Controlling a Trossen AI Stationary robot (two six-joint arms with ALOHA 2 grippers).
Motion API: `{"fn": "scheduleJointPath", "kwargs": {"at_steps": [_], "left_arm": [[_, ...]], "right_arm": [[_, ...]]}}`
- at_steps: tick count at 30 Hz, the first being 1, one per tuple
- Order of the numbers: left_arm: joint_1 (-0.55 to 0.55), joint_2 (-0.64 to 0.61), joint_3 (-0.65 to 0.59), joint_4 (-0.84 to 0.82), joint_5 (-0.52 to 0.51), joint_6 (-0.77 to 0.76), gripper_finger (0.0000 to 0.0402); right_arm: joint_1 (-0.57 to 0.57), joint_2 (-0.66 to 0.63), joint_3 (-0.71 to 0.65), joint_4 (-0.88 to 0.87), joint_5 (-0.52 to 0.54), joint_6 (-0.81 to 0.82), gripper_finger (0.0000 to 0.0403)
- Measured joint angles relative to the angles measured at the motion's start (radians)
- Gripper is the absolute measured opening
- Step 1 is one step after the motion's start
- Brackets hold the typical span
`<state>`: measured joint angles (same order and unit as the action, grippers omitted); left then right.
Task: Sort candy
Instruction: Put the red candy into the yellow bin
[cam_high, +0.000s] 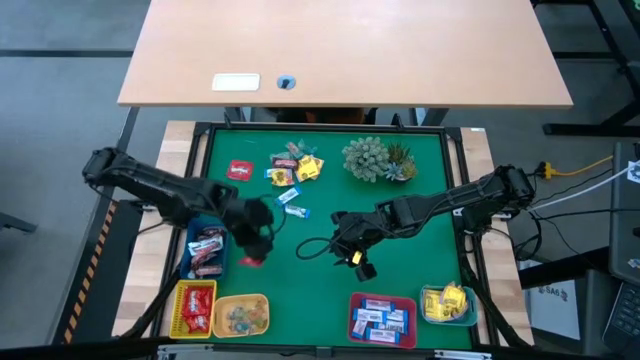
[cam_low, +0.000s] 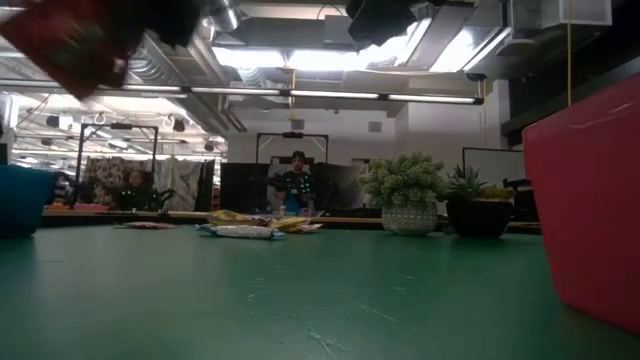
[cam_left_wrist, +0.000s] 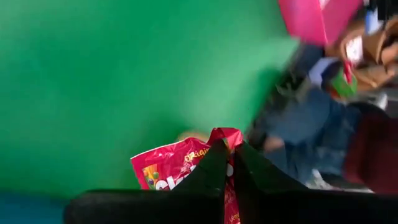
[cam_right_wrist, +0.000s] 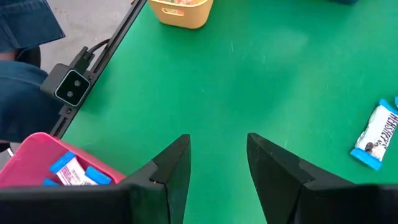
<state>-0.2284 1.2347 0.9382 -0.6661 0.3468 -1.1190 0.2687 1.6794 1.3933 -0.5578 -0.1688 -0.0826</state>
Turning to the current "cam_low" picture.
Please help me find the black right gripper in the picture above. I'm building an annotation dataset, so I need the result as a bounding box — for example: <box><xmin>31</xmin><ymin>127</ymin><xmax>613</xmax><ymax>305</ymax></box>
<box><xmin>347</xmin><ymin>0</ymin><xmax>431</xmax><ymax>46</ymax></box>

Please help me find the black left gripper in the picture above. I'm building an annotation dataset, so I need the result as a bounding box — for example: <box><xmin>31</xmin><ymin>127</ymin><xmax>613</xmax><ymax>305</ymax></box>
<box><xmin>97</xmin><ymin>0</ymin><xmax>201</xmax><ymax>90</ymax></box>

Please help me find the red Skittles pack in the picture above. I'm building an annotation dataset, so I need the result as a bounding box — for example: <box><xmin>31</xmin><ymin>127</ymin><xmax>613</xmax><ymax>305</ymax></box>
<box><xmin>0</xmin><ymin>0</ymin><xmax>146</xmax><ymax>100</ymax></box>

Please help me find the clear candy bag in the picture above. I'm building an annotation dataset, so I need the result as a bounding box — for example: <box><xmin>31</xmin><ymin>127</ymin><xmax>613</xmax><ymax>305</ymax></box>
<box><xmin>122</xmin><ymin>221</ymin><xmax>179</xmax><ymax>231</ymax></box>

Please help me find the floral patterned cloth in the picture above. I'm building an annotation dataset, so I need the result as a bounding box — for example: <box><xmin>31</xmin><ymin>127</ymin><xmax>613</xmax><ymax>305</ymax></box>
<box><xmin>82</xmin><ymin>157</ymin><xmax>154</xmax><ymax>212</ymax></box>

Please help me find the long ceiling light bar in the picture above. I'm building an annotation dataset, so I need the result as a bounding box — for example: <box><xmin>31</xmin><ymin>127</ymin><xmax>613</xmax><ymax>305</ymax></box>
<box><xmin>0</xmin><ymin>78</ymin><xmax>485</xmax><ymax>106</ymax></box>

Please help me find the person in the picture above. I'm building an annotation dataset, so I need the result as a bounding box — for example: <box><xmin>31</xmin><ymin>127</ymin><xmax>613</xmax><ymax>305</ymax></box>
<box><xmin>118</xmin><ymin>169</ymin><xmax>154</xmax><ymax>212</ymax></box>
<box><xmin>272</xmin><ymin>149</ymin><xmax>319</xmax><ymax>217</ymax></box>

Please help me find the pale patterned cloth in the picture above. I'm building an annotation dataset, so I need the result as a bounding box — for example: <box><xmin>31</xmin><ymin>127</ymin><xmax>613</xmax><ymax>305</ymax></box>
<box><xmin>152</xmin><ymin>158</ymin><xmax>205</xmax><ymax>212</ymax></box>

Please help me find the dark background robot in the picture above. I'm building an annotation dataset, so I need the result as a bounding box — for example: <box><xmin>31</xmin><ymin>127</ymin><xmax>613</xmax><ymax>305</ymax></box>
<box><xmin>102</xmin><ymin>169</ymin><xmax>177</xmax><ymax>212</ymax></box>

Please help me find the wooden side table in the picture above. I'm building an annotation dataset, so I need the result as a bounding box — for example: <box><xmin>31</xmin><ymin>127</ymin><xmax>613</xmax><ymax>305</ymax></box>
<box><xmin>39</xmin><ymin>202</ymin><xmax>544</xmax><ymax>236</ymax></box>

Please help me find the pale green potted succulent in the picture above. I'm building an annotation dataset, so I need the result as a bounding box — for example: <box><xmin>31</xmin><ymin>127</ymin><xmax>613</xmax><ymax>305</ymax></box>
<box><xmin>358</xmin><ymin>152</ymin><xmax>450</xmax><ymax>237</ymax></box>

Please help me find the dark grey partition panel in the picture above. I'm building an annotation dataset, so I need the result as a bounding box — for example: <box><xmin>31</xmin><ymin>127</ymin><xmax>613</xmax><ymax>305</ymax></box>
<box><xmin>314</xmin><ymin>162</ymin><xmax>370</xmax><ymax>212</ymax></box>

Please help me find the blue plastic bin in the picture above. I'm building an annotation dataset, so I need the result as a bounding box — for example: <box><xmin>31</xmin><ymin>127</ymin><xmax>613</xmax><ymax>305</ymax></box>
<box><xmin>0</xmin><ymin>163</ymin><xmax>57</xmax><ymax>239</ymax></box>

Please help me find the black partition panel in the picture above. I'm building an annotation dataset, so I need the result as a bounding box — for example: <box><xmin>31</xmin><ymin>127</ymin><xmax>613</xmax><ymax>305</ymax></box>
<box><xmin>219</xmin><ymin>162</ymin><xmax>271</xmax><ymax>215</ymax></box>

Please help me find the whiteboard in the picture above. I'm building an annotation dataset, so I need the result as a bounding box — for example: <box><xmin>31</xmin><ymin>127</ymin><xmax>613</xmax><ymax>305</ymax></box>
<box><xmin>462</xmin><ymin>146</ymin><xmax>522</xmax><ymax>189</ymax></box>

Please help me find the yellow green fruit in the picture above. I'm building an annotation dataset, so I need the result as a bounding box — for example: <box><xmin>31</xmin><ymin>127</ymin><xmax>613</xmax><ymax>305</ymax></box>
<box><xmin>478</xmin><ymin>184</ymin><xmax>517</xmax><ymax>202</ymax></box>

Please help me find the black overhead beam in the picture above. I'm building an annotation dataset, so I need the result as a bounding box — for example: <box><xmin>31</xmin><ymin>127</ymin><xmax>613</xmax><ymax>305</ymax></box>
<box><xmin>501</xmin><ymin>0</ymin><xmax>640</xmax><ymax>147</ymax></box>

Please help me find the Hershey's cookies creme bar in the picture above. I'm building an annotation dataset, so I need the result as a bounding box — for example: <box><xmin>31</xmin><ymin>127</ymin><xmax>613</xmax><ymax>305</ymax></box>
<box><xmin>194</xmin><ymin>223</ymin><xmax>287</xmax><ymax>241</ymax></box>

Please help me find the dark potted spiky plant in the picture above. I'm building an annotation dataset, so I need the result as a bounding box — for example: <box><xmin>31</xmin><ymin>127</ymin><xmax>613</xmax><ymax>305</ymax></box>
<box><xmin>442</xmin><ymin>164</ymin><xmax>516</xmax><ymax>240</ymax></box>

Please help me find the dark chair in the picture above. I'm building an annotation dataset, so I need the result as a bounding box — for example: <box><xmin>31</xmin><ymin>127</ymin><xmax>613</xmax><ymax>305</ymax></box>
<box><xmin>502</xmin><ymin>177</ymin><xmax>540</xmax><ymax>224</ymax></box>

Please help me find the red plastic bin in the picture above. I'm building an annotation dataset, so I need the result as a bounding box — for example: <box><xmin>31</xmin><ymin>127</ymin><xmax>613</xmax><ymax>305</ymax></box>
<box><xmin>522</xmin><ymin>73</ymin><xmax>640</xmax><ymax>335</ymax></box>

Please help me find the silver round ventilation duct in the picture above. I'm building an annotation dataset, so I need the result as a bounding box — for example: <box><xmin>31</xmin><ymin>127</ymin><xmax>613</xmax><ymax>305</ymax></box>
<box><xmin>134</xmin><ymin>0</ymin><xmax>241</xmax><ymax>136</ymax></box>

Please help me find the rectangular metal air duct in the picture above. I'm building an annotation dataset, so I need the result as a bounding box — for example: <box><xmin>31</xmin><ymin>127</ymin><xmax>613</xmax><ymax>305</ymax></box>
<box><xmin>214</xmin><ymin>0</ymin><xmax>614</xmax><ymax>76</ymax></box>

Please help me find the black metal frame stand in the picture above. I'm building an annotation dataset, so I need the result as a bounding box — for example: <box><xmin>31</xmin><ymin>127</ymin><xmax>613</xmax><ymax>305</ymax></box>
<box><xmin>73</xmin><ymin>122</ymin><xmax>160</xmax><ymax>209</ymax></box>

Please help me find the black camera rig frame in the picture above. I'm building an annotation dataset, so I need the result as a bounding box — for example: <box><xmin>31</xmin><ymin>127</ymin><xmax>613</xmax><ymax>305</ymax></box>
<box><xmin>255</xmin><ymin>131</ymin><xmax>330</xmax><ymax>166</ymax></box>

